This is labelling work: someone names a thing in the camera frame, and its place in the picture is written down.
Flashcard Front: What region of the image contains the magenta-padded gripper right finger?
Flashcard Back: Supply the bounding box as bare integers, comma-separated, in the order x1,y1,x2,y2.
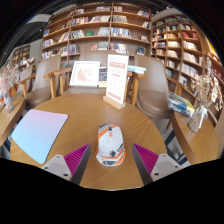
131,143,184,186

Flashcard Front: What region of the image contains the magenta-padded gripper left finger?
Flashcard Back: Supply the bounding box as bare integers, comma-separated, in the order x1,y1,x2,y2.
41,143,92,186

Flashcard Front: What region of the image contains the white orange patterned computer mouse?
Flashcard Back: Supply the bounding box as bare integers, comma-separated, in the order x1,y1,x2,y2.
95,123,127,167

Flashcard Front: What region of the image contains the pastel pink-blue mouse pad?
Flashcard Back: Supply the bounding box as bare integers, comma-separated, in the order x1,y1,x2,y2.
10,108,70,165

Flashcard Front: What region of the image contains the round wooden side table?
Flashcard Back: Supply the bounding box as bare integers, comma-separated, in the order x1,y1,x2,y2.
0,94,27,148
171,109,219,166

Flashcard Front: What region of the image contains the stack of colourful books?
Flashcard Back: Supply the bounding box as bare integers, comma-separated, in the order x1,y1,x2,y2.
166,90,196,118

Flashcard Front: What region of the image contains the white framed floral picture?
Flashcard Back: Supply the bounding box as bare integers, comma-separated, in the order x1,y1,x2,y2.
69,60,101,88

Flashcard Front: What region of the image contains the dark cover book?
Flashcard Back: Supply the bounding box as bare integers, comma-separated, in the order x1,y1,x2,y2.
98,67,108,89

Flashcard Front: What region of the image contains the white sign in wooden base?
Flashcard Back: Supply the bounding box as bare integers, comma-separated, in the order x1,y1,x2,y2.
102,53,130,110

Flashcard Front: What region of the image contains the angled wooden bookshelf with books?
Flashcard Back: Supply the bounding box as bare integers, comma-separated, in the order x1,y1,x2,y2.
150,13,224,101

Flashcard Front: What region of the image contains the distant wooden bookshelf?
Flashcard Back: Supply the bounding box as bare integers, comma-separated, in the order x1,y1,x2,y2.
11,44,36,68

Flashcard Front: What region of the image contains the wide wooden bookshelf with books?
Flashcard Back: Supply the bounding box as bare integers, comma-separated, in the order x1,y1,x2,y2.
40,2,153,68

